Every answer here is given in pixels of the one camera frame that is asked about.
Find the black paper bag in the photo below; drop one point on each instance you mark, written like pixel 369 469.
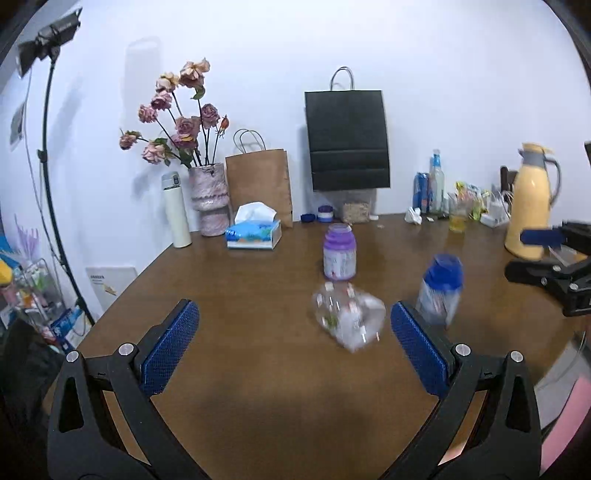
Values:
pixel 347 138

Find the purple white small jar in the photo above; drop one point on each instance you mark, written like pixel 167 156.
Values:
pixel 326 214

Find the snack packets pile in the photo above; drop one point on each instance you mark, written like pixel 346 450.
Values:
pixel 475 199

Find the white thermos bottle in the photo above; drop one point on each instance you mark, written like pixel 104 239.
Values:
pixel 175 210

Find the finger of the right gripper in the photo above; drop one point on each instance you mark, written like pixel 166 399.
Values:
pixel 568 285
pixel 574 235

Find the dark wooden chair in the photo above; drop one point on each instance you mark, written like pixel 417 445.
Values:
pixel 507 180

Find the brown paper bag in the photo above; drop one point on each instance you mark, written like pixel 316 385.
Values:
pixel 256 173

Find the yellow thermos jug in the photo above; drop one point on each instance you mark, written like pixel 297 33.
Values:
pixel 536 188

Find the glass with yellow liquid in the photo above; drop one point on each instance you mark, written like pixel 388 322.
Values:
pixel 458 213

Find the pink ceramic vase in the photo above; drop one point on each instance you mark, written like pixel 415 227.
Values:
pixel 210 198

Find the crumpled white tissue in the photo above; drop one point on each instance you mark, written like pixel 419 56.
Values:
pixel 414 216

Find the blue tissue box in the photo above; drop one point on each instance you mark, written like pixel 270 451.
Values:
pixel 256 227

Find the white paper box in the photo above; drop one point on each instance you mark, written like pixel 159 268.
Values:
pixel 108 283

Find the blue drink can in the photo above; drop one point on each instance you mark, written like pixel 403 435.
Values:
pixel 421 192

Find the white power strip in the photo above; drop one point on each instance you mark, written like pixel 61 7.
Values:
pixel 495 212

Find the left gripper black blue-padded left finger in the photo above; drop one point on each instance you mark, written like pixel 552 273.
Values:
pixel 103 423

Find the purple supplement bottle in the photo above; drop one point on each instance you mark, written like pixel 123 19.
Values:
pixel 339 251

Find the blue supplement bottle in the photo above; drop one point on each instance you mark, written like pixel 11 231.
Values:
pixel 441 290

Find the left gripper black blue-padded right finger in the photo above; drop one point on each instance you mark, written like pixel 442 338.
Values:
pixel 485 424

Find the wire shelf with items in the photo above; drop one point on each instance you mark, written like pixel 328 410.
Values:
pixel 33 293

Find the clear container with grains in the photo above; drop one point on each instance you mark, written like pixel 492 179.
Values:
pixel 357 206

